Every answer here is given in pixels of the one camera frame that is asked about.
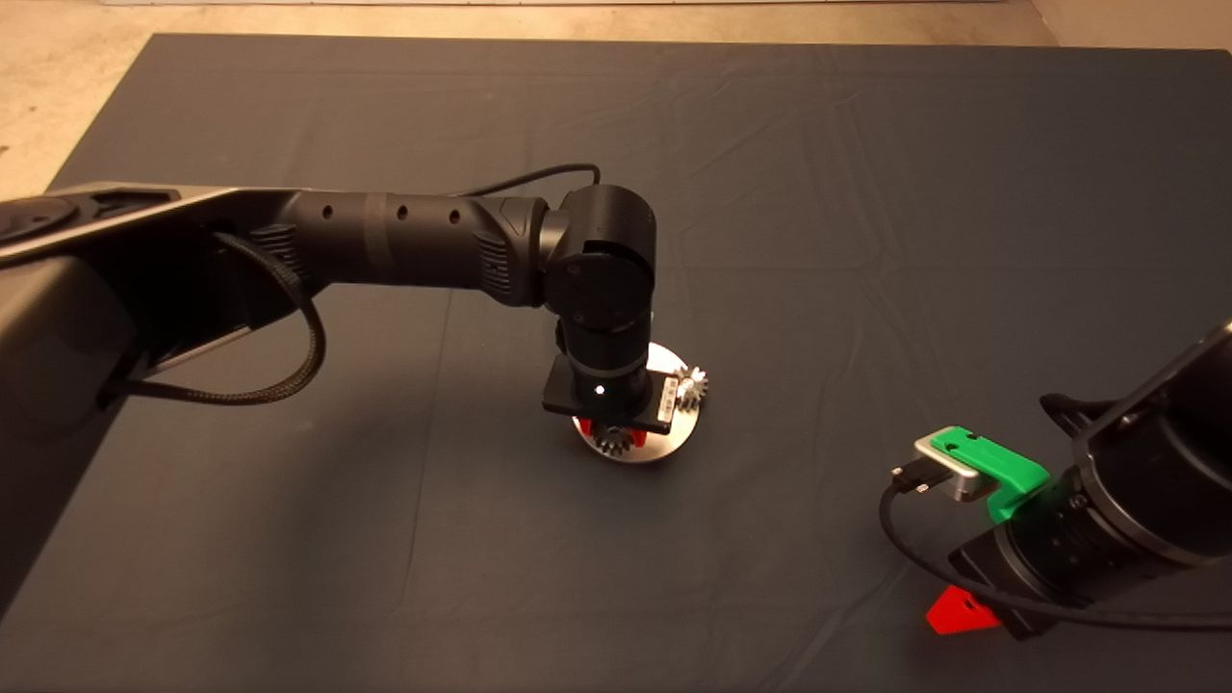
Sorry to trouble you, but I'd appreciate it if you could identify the black camera cable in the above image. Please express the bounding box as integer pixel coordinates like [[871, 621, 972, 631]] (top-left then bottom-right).
[[462, 164, 603, 198], [878, 467, 1232, 633]]

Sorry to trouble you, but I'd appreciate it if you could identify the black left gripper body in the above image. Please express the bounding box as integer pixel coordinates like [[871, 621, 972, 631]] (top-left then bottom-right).
[[541, 354, 679, 432]]

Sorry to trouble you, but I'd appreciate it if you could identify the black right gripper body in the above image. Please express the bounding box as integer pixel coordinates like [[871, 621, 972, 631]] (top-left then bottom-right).
[[948, 525, 1071, 641]]

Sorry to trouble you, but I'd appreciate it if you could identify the green right camera mount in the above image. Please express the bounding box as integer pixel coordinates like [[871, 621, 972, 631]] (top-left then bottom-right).
[[931, 425, 1051, 526]]

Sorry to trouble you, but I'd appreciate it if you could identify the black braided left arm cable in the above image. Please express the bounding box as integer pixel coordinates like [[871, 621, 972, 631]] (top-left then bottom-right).
[[101, 231, 328, 407]]

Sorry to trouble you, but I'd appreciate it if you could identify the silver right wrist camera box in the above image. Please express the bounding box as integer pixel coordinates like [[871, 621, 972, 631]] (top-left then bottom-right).
[[912, 433, 995, 504]]

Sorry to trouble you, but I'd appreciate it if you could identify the dark grey table cloth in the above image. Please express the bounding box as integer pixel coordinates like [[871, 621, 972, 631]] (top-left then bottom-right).
[[43, 31, 1232, 693]]

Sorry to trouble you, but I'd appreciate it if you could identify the round metal carrier plate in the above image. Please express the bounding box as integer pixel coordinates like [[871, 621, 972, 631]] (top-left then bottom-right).
[[571, 342, 701, 465]]

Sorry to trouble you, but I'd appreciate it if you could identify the black right camera cable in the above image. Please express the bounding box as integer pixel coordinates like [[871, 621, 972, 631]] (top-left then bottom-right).
[[878, 467, 1232, 633]]

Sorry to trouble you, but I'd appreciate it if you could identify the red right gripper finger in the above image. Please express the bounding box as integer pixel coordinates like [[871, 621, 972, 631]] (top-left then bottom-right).
[[926, 585, 1003, 636]]

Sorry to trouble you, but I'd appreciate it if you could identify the black left camera cable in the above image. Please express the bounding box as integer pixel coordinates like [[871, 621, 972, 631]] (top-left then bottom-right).
[[462, 164, 603, 198]]

